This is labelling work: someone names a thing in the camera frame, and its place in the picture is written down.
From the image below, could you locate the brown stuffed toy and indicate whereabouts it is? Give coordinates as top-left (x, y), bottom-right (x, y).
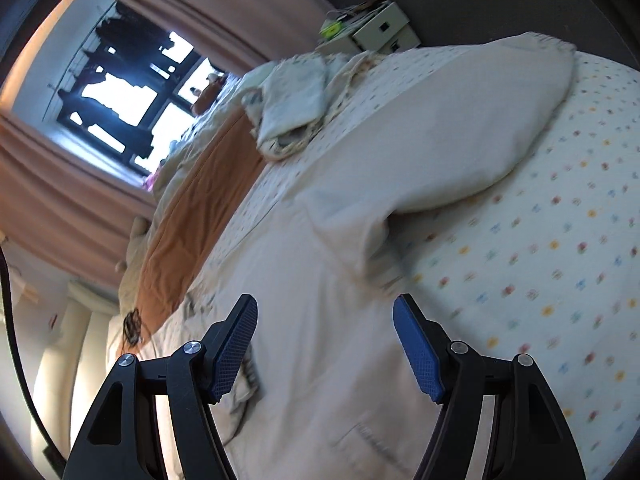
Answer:
top-left (191, 72), bottom-right (227, 117)

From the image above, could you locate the white padded panel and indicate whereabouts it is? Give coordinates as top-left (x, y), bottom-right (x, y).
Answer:
top-left (30, 280), bottom-right (122, 463)

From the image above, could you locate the white nightstand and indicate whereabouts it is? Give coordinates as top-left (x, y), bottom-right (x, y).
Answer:
top-left (315, 0), bottom-right (421, 56)

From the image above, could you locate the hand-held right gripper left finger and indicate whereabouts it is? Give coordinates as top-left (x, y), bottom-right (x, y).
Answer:
top-left (62, 294), bottom-right (259, 480)

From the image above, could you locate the black cable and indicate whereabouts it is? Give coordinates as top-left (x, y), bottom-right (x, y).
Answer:
top-left (0, 246), bottom-right (67, 461)

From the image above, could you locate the window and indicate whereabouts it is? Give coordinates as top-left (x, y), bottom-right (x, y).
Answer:
top-left (0, 0), bottom-right (227, 192)

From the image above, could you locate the crumpled pale patterned cloth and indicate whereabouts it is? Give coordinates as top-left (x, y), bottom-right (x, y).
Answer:
top-left (242, 52), bottom-right (332, 162)

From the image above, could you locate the cream pillowcase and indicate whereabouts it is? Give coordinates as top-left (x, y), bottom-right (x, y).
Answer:
top-left (165, 31), bottom-right (577, 480)

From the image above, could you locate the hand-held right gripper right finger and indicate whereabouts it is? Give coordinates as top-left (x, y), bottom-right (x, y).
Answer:
top-left (392, 294), bottom-right (587, 480)

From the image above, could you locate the floral bedsheet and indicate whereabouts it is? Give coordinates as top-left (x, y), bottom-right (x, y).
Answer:
top-left (150, 45), bottom-right (640, 480)

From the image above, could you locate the orange blanket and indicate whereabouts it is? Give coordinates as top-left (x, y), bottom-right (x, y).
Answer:
top-left (137, 109), bottom-right (267, 335)

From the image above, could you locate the pink curtain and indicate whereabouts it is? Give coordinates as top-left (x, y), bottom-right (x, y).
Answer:
top-left (0, 0), bottom-right (326, 292)

